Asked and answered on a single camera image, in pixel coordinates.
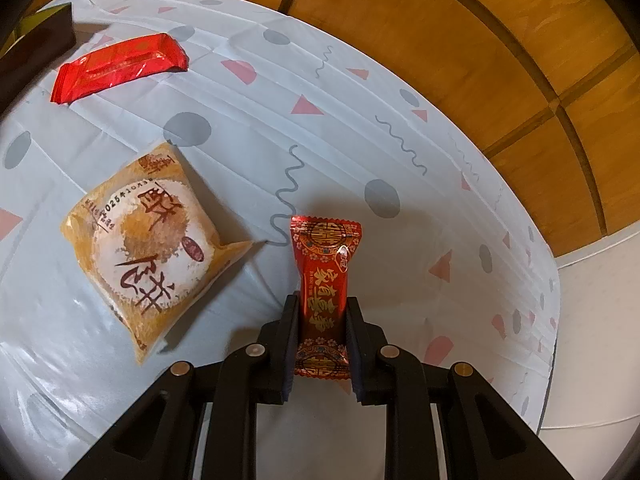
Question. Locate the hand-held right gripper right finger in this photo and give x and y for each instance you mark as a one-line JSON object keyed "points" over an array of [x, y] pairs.
{"points": [[352, 350]]}

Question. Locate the shiny red snack packet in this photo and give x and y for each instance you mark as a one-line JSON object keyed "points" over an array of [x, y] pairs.
{"points": [[115, 67]]}

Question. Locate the gold tin box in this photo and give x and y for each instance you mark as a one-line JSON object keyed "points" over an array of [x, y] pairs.
{"points": [[40, 45]]}

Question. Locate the brown round pastry packet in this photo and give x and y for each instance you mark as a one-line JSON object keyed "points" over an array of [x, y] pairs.
{"points": [[150, 240]]}

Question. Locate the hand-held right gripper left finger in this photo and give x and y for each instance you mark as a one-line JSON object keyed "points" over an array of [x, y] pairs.
{"points": [[291, 350]]}

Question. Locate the small dark red candy packet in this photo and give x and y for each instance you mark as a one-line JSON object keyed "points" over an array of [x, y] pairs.
{"points": [[320, 260]]}

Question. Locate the light blue patterned tablecloth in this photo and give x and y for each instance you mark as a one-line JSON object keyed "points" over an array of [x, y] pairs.
{"points": [[350, 135]]}

